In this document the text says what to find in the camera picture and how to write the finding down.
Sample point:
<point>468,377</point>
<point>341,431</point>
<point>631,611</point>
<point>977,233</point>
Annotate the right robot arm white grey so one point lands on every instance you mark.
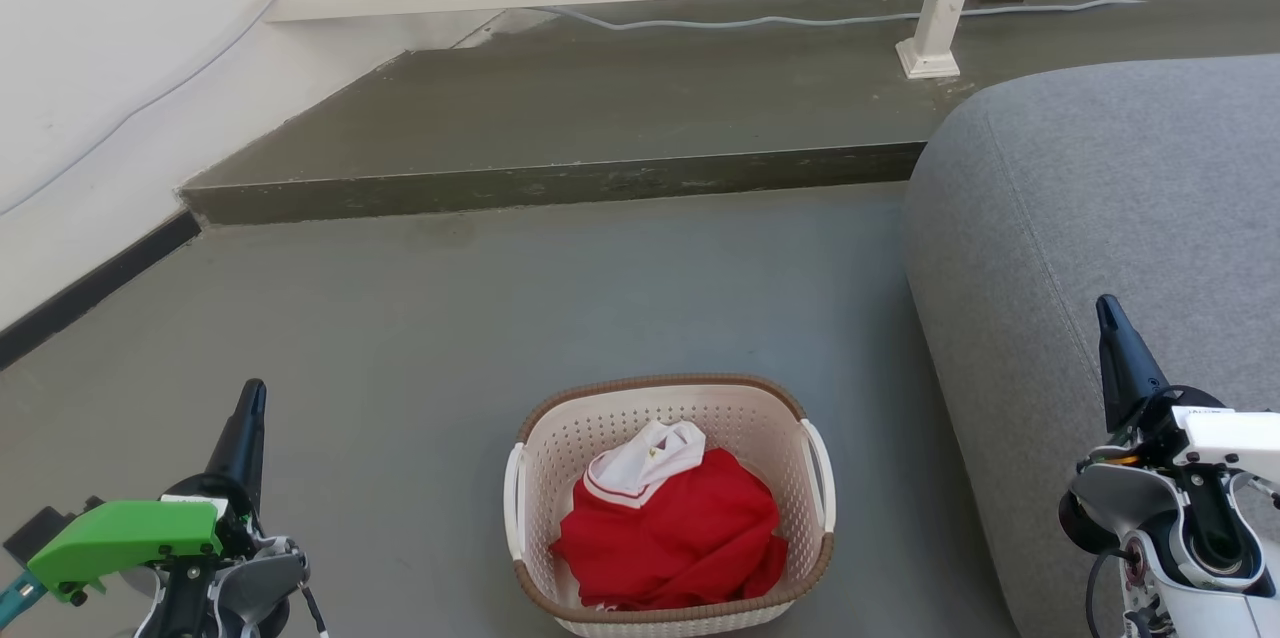
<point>1170,538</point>

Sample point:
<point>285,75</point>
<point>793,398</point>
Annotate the cream laundry basket brown rim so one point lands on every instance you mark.
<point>790,478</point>

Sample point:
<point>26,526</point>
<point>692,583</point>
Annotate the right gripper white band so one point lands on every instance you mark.
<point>1235,438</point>

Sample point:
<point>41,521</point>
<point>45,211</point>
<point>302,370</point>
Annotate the black baseboard strip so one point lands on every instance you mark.
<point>90,288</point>

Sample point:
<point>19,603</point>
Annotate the grey fabric sofa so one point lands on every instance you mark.
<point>1100,198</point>

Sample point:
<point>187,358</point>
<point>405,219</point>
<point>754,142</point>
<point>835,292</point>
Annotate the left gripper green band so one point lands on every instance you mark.
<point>130,533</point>

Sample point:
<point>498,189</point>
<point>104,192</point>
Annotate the red shirt white collar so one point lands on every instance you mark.
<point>670,538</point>

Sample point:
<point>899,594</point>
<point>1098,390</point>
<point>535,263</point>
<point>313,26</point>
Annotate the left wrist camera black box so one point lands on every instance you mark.
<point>40,536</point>

